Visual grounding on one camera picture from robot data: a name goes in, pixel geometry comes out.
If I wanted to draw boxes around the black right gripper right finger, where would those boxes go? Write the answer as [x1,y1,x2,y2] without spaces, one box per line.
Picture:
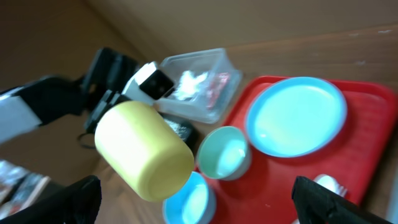
[292,176,391,224]

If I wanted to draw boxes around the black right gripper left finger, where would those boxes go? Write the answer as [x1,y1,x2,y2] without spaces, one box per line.
[1,175,102,224]

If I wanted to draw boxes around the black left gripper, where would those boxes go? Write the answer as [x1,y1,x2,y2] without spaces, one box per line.
[81,47,139,134]

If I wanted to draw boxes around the yellow cup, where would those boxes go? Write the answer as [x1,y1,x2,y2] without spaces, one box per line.
[95,101,194,202]

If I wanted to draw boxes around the white napkin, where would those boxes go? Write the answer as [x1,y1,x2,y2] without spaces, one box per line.
[172,70,208,101]

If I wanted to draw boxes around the light blue plate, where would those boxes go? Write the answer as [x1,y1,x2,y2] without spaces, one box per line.
[244,77,348,158]

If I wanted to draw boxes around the food leftovers with rice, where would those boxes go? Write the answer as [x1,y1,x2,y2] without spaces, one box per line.
[164,118,189,140]

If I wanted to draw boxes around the green bowl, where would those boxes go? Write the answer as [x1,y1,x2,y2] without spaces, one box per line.
[197,126,252,180]

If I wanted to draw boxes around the red snack wrapper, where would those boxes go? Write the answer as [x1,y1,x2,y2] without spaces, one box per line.
[206,72,231,109]

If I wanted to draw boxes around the light blue bowl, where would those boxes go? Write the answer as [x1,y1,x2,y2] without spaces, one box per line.
[162,171,216,224]

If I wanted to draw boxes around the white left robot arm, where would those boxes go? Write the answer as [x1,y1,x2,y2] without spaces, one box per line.
[1,47,139,143]

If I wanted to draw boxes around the red serving tray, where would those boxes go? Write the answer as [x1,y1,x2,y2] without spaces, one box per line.
[208,76,397,223]

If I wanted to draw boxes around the clear plastic bin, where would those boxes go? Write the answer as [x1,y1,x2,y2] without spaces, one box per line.
[157,48,243,124]

